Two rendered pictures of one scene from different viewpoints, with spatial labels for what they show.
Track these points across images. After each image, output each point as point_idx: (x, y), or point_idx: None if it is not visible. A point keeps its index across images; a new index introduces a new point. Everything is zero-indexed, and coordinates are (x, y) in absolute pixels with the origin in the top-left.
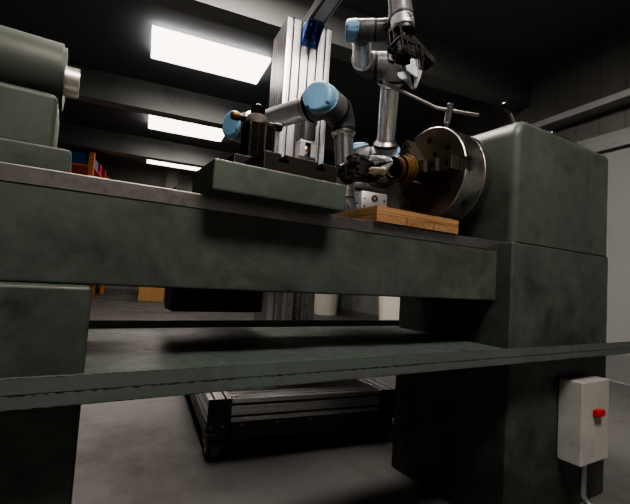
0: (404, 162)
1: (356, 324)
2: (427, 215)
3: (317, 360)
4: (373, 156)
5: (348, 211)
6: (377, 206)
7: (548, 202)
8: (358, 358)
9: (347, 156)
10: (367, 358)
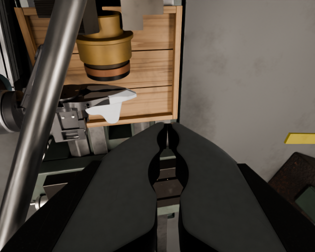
0: (129, 65)
1: (17, 0)
2: (179, 60)
3: (179, 123)
4: (116, 119)
5: (137, 122)
6: (176, 118)
7: None
8: (180, 106)
9: (59, 141)
10: (180, 101)
